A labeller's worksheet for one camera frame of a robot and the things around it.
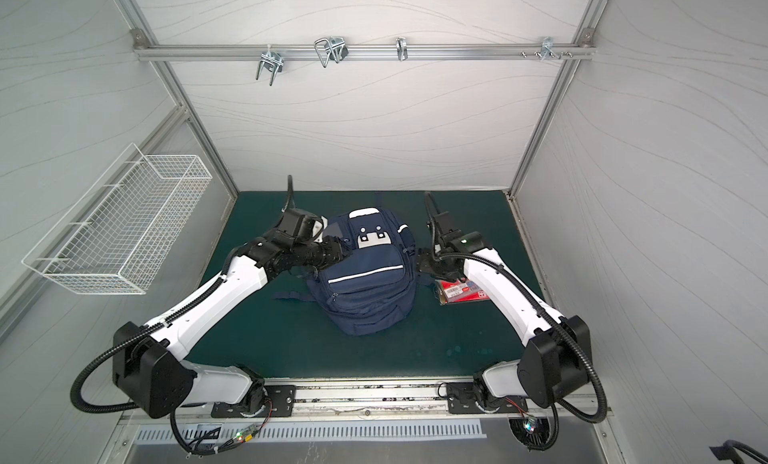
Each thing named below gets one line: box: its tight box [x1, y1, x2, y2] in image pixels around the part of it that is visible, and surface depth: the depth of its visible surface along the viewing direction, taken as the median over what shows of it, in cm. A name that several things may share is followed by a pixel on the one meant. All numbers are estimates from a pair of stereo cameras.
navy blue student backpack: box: [275, 207, 417, 336], surface depth 87 cm
